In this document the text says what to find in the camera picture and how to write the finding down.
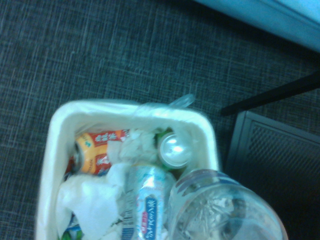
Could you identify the black mesh bin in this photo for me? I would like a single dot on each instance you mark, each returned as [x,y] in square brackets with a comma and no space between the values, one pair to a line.
[275,155]

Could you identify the orange red drink can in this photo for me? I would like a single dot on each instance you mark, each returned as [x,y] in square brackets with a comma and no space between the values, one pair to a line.
[95,160]

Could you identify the white blue drink can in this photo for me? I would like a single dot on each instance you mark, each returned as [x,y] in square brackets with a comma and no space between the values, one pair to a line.
[150,200]

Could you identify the crumpled white tissue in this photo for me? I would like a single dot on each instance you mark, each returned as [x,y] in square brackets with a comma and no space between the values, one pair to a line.
[140,147]
[87,197]

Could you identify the light blue covered sofa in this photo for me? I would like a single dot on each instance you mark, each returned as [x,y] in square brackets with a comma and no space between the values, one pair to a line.
[275,15]

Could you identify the green drink can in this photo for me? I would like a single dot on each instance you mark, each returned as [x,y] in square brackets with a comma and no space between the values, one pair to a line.
[175,150]

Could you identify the green white wrapper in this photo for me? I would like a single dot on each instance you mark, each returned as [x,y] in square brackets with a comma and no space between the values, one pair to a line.
[73,231]

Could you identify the clear plastic bottle purple label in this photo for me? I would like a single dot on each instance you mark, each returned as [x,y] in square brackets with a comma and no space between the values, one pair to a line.
[220,212]

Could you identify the white plastic trash bin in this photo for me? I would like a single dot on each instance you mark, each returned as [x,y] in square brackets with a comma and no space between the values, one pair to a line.
[50,150]

